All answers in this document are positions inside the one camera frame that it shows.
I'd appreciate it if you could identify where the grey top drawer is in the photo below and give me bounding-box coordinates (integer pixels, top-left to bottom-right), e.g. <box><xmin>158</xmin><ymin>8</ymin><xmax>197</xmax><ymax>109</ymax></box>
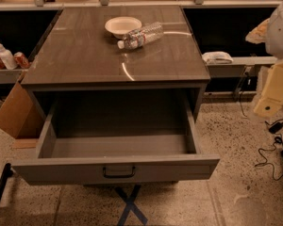
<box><xmin>12</xmin><ymin>98</ymin><xmax>219</xmax><ymax>185</ymax></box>

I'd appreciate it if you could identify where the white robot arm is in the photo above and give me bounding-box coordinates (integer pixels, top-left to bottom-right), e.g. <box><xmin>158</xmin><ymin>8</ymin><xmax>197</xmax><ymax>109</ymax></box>
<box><xmin>245</xmin><ymin>1</ymin><xmax>283</xmax><ymax>118</ymax></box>

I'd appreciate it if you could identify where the grey drawer cabinet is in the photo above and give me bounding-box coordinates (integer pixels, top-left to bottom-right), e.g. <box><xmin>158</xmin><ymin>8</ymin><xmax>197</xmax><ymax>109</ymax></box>
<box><xmin>22</xmin><ymin>6</ymin><xmax>209</xmax><ymax>116</ymax></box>

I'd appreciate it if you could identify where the folded white cloth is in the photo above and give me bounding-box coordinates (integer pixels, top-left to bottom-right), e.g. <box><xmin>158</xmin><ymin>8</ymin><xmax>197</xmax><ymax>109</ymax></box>
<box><xmin>202</xmin><ymin>51</ymin><xmax>233</xmax><ymax>64</ymax></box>

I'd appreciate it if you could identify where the clear plastic water bottle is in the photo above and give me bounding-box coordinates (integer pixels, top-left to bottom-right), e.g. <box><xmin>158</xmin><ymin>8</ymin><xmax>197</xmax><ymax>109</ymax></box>
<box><xmin>117</xmin><ymin>22</ymin><xmax>163</xmax><ymax>50</ymax></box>

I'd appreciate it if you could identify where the white paper bowl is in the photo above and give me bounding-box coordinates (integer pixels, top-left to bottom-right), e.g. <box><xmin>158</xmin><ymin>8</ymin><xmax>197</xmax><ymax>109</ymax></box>
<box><xmin>105</xmin><ymin>17</ymin><xmax>142</xmax><ymax>39</ymax></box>

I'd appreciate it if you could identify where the brown cardboard box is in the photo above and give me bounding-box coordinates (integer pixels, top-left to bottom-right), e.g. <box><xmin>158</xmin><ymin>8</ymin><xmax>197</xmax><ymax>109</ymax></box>
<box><xmin>0</xmin><ymin>72</ymin><xmax>44</xmax><ymax>139</ymax></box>

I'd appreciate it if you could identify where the white pump bottle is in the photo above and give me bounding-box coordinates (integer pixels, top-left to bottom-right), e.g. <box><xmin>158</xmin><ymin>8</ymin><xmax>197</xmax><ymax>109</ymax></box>
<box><xmin>0</xmin><ymin>42</ymin><xmax>17</xmax><ymax>70</ymax></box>

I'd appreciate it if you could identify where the black power adapter cable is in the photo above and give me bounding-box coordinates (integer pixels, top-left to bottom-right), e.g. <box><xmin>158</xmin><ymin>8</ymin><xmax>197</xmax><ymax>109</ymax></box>
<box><xmin>254</xmin><ymin>118</ymin><xmax>283</xmax><ymax>182</ymax></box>

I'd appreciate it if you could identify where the grey shelf rail right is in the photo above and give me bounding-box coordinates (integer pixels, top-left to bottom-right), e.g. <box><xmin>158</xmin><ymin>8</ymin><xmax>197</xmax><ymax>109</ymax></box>
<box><xmin>208</xmin><ymin>56</ymin><xmax>276</xmax><ymax>78</ymax></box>

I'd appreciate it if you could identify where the grey shelf rail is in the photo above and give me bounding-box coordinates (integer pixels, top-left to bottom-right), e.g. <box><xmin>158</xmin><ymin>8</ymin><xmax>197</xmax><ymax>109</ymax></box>
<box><xmin>0</xmin><ymin>69</ymin><xmax>26</xmax><ymax>85</ymax></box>
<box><xmin>208</xmin><ymin>56</ymin><xmax>276</xmax><ymax>78</ymax></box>

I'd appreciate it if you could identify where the grey shelf rail left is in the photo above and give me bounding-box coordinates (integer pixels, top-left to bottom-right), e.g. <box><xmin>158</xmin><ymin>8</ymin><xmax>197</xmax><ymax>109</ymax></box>
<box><xmin>0</xmin><ymin>69</ymin><xmax>26</xmax><ymax>85</ymax></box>

